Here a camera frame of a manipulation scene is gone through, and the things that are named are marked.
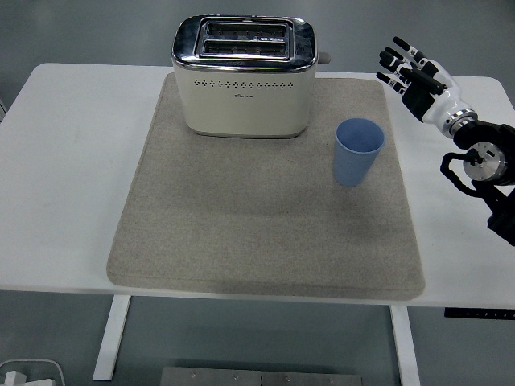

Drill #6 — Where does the grey metal plate with screws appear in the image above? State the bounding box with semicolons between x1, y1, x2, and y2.
159;366;365;386

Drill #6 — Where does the white table leg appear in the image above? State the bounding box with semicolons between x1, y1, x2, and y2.
92;295;132;381
389;304;422;386

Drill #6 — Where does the black table control panel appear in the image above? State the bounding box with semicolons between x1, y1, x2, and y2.
444;308;515;318

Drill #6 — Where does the cream toaster with chrome top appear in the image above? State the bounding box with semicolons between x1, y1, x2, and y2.
171;14;333;140

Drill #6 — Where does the blue ribbed plastic cup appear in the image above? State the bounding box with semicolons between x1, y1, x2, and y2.
334;117;386;187

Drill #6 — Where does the white plastic bin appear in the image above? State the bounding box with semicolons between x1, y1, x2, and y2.
0;359;65;386

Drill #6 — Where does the beige felt mat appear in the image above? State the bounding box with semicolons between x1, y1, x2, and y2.
105;74;426;302

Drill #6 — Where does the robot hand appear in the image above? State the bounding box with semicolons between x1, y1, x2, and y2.
376;36;476;136

